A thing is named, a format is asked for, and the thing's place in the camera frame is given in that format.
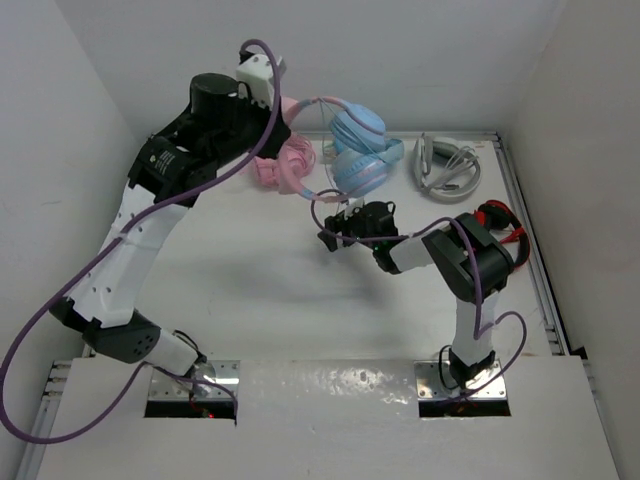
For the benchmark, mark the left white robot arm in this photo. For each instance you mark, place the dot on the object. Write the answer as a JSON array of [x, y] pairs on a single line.
[[101, 306]]

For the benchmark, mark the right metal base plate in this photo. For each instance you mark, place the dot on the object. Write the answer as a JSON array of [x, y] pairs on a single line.
[[435, 383]]

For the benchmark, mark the light blue headphones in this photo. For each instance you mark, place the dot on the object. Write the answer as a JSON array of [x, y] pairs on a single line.
[[338, 153]]

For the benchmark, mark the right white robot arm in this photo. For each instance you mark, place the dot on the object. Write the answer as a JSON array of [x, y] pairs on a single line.
[[471, 261]]

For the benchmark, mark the pink gaming headphones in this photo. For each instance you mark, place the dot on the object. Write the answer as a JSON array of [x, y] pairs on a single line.
[[299, 155]]

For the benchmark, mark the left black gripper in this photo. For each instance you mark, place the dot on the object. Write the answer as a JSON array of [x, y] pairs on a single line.
[[263, 114]]

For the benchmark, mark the blue pink cat-ear headphones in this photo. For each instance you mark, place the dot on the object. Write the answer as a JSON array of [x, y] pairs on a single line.
[[357, 128]]

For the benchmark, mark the red black headphones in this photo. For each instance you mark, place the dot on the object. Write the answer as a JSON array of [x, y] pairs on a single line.
[[496, 216]]

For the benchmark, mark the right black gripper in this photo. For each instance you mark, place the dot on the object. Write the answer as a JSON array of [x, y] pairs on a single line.
[[340, 223]]

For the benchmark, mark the grey white headphones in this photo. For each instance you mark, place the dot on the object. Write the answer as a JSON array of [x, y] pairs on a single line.
[[445, 170]]

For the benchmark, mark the metal base plate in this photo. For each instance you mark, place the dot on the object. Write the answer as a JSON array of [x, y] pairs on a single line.
[[435, 383], [214, 379]]

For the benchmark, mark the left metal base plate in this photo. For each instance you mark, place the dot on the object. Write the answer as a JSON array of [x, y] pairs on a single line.
[[214, 379]]

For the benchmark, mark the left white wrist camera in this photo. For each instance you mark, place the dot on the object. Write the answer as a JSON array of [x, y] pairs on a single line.
[[256, 73]]

